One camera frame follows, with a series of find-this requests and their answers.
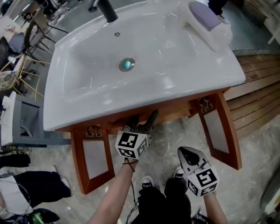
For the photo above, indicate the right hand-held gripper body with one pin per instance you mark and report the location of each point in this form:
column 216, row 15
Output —
column 203, row 181

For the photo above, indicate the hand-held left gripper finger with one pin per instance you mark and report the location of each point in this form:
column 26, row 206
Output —
column 132, row 123
column 151, row 122

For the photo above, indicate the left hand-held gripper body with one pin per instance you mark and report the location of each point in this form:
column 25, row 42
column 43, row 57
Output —
column 131, row 143

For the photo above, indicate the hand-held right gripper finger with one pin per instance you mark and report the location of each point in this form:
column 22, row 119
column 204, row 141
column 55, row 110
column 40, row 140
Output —
column 184, row 163
column 199, row 158

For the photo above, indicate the brown wooden vanity cabinet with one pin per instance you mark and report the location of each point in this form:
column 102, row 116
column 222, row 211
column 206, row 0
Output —
column 170, row 109

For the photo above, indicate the wooden cabinet door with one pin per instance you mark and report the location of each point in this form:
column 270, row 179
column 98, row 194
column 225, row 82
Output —
column 76, row 153
column 227, row 122

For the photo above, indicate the purple soap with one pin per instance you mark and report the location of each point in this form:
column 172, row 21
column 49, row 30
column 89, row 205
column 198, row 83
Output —
column 203, row 13

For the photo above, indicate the person's left forearm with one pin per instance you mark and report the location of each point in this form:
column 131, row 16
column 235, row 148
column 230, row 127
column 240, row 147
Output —
column 109, row 197

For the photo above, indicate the person's right forearm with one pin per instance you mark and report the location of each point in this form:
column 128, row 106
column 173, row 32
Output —
column 214, row 207

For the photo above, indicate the white ceramic sink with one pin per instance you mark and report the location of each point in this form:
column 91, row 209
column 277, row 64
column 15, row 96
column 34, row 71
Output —
column 109, row 87

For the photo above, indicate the metal sink drain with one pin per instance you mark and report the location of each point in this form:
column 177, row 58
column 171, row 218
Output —
column 127, row 64

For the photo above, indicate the grey stand white sink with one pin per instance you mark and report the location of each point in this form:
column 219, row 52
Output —
column 7, row 127

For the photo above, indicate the person's right shoe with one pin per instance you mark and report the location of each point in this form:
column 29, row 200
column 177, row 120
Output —
column 179, row 172

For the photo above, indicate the person's shoe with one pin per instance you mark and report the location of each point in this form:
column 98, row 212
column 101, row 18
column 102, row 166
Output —
column 179, row 172
column 147, row 182

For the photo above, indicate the black wrist band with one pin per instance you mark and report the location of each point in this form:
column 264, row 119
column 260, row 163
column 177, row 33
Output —
column 129, row 163

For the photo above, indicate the person's left shoe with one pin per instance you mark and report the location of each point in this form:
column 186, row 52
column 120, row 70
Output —
column 147, row 182

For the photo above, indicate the person's black trousers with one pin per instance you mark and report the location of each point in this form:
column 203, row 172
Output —
column 164, row 203

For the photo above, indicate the wooden plank platform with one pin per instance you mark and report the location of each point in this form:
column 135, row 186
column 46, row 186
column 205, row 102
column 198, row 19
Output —
column 258, row 98

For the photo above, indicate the white soap dish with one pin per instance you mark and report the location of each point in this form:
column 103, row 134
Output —
column 207, row 39

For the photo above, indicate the black faucet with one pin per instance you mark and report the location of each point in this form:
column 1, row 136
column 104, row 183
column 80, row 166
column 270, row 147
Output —
column 109, row 11

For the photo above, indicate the black green bag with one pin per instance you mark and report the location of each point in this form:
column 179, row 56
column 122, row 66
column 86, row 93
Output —
column 41, row 216

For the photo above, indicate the dark wicker chair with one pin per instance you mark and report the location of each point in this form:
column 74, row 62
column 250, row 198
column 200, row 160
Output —
column 41, row 22

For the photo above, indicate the blue padded chair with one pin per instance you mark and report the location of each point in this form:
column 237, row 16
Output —
column 16, row 41

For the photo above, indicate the black office chair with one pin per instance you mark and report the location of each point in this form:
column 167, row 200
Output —
column 3, row 50

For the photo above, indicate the light wooden workbench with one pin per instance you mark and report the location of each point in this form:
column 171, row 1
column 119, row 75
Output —
column 273, row 28

